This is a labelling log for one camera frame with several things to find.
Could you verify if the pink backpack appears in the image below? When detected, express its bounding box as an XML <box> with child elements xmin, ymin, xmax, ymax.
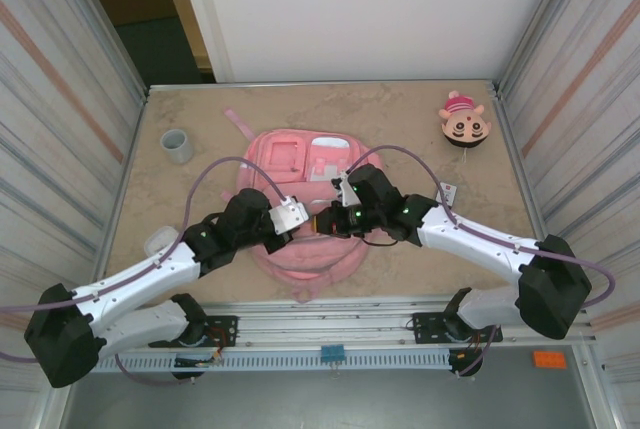
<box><xmin>223</xmin><ymin>108</ymin><xmax>386</xmax><ymax>304</ymax></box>

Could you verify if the clear plastic box white card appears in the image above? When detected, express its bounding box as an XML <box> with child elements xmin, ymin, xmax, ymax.
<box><xmin>435</xmin><ymin>182</ymin><xmax>459</xmax><ymax>208</ymax></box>

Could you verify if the grey cup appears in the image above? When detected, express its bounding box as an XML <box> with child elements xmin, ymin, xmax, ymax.
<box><xmin>159</xmin><ymin>128</ymin><xmax>195</xmax><ymax>164</ymax></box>

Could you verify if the pink cartoon plush toy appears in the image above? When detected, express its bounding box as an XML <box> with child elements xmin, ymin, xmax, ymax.
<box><xmin>438</xmin><ymin>90</ymin><xmax>495</xmax><ymax>163</ymax></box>

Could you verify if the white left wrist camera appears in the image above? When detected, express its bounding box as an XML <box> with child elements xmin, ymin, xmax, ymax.
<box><xmin>268</xmin><ymin>196</ymin><xmax>310</xmax><ymax>237</ymax></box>

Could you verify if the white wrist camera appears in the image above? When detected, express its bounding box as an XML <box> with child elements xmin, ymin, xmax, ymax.
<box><xmin>268</xmin><ymin>196</ymin><xmax>310</xmax><ymax>237</ymax></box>
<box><xmin>330</xmin><ymin>168</ymin><xmax>358</xmax><ymax>204</ymax></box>

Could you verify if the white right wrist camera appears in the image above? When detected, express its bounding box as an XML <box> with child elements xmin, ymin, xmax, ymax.
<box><xmin>330</xmin><ymin>168</ymin><xmax>358</xmax><ymax>204</ymax></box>

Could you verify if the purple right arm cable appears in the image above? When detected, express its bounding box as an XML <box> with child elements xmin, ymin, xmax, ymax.
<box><xmin>344</xmin><ymin>143</ymin><xmax>617</xmax><ymax>380</ymax></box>

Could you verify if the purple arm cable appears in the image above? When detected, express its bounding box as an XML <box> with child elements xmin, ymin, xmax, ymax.
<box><xmin>344</xmin><ymin>143</ymin><xmax>617</xmax><ymax>380</ymax></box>
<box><xmin>0</xmin><ymin>156</ymin><xmax>291</xmax><ymax>386</ymax></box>

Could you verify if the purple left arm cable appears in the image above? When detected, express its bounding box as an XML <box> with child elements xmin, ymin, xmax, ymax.
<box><xmin>0</xmin><ymin>156</ymin><xmax>291</xmax><ymax>386</ymax></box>

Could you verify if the aluminium frame rail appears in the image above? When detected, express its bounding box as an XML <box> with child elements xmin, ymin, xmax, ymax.
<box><xmin>58</xmin><ymin>298</ymin><xmax>599</xmax><ymax>350</ymax></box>

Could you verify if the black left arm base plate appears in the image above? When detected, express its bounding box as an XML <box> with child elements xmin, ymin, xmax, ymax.
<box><xmin>202</xmin><ymin>315</ymin><xmax>239</xmax><ymax>349</ymax></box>

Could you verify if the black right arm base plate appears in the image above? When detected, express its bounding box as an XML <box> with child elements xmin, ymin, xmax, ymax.
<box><xmin>410</xmin><ymin>312</ymin><xmax>503</xmax><ymax>345</ymax></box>

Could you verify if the white slotted cable tray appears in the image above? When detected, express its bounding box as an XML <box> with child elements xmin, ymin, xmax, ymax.
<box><xmin>97</xmin><ymin>351</ymin><xmax>454</xmax><ymax>373</ymax></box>

